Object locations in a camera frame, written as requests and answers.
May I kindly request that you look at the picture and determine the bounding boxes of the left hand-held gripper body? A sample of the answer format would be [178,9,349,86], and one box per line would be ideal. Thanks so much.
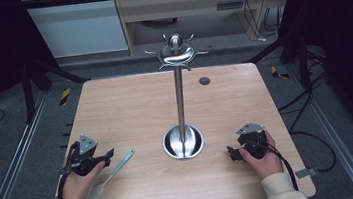
[57,130,113,180]

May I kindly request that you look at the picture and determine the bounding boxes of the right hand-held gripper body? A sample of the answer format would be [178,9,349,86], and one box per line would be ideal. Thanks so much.
[234,121,271,162]

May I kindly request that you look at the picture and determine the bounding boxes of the person's right hand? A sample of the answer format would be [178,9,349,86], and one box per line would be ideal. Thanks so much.
[236,128,286,184]

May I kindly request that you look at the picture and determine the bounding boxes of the person's left hand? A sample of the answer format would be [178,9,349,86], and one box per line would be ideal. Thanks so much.
[52,144,110,199]

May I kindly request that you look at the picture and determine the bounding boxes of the light teal silicone spatula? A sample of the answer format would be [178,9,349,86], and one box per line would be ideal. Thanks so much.
[83,149,141,199]

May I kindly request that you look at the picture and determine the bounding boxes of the stainless steel utensil stand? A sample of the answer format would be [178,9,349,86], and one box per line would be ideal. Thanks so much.
[142,29,221,164]

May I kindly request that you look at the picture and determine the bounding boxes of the dark round table grommet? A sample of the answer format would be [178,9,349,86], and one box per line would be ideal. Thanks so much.
[197,75,212,88]

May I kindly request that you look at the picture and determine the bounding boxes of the black metal stand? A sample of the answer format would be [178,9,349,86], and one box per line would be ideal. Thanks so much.
[238,25,317,101]
[17,51,96,125]

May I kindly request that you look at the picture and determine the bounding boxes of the white cabinet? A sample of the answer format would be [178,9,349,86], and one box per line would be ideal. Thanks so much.
[19,0,130,63]

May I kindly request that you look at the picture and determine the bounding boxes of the light wooden desk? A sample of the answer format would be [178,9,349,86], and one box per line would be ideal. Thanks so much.
[112,0,304,58]

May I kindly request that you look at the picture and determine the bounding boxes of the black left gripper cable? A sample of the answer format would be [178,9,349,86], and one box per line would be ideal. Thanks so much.
[50,141,87,199]

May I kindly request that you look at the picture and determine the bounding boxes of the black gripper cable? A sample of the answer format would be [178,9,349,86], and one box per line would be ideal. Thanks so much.
[50,141,87,199]
[251,134,301,196]

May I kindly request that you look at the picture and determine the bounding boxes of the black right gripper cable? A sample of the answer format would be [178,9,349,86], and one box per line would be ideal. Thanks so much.
[251,134,301,196]

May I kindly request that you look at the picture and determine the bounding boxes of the black floor cables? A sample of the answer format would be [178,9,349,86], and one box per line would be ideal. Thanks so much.
[271,43,342,178]

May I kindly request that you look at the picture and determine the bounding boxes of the yellow-handled tool left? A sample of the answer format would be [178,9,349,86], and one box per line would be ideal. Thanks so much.
[56,86,75,108]

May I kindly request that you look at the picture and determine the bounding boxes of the yellow-handled tool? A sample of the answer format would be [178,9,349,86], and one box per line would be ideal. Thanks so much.
[56,86,75,108]
[269,64,291,83]

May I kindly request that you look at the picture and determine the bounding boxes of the yellow-handled tool right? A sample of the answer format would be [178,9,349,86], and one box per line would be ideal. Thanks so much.
[269,64,291,83]

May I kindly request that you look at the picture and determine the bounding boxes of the black hanging desk cables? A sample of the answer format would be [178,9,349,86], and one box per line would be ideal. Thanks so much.
[241,0,288,44]

